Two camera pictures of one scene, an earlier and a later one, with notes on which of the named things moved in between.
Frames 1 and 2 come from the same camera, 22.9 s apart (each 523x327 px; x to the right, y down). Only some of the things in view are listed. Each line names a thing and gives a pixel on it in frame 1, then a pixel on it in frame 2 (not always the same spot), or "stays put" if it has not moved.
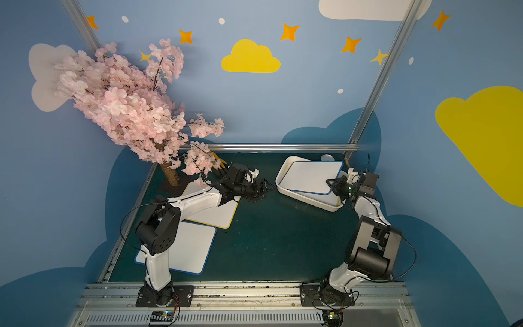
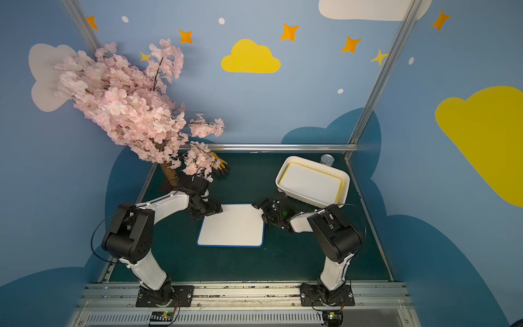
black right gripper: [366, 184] → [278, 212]
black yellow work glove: [220, 163] stays put
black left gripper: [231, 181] → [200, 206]
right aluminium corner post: [368, 110] stays put
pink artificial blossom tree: [130, 98] stays put
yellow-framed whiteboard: [220, 216] → [312, 182]
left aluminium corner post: [82, 25] stays put
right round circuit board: [333, 318] stays put
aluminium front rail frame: [107, 304] stays put
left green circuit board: [161, 318] stays put
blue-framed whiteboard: [191, 253] → [240, 225]
